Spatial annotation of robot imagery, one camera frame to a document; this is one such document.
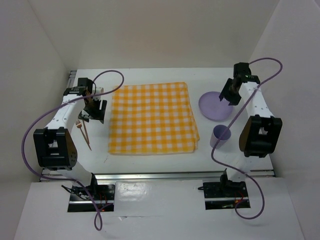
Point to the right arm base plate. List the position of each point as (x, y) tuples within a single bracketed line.
[(218, 197)]

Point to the copper fork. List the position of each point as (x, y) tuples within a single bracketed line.
[(78, 125)]

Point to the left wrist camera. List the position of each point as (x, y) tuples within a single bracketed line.
[(97, 90)]

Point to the copper spoon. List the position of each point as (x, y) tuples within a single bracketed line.
[(84, 132)]

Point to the yellow white checkered cloth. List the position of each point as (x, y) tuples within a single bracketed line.
[(152, 119)]

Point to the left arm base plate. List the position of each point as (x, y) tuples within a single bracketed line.
[(80, 202)]

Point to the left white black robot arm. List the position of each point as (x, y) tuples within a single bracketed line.
[(54, 146)]

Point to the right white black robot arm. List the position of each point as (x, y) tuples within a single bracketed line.
[(260, 134)]

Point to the lilac plastic cup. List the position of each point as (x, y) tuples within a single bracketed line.
[(220, 135)]

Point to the front aluminium rail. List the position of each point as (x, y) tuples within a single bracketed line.
[(160, 176)]

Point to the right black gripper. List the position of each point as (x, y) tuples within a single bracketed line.
[(235, 101)]

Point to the lilac plastic plate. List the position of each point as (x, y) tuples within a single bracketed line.
[(213, 108)]

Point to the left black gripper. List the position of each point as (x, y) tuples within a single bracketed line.
[(98, 114)]

